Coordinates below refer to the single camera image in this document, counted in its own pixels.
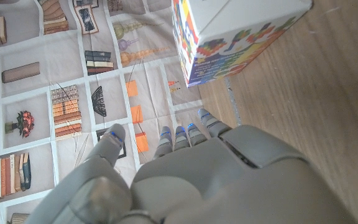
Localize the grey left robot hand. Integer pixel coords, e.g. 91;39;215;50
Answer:
25;108;358;224

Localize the colourful printed white box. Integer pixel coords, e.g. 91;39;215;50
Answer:
171;0;313;88

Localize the grey tape outline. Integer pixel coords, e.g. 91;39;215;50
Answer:
224;76;242;127

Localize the printed bookshelf backdrop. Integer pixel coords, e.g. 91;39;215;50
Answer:
0;0;204;224

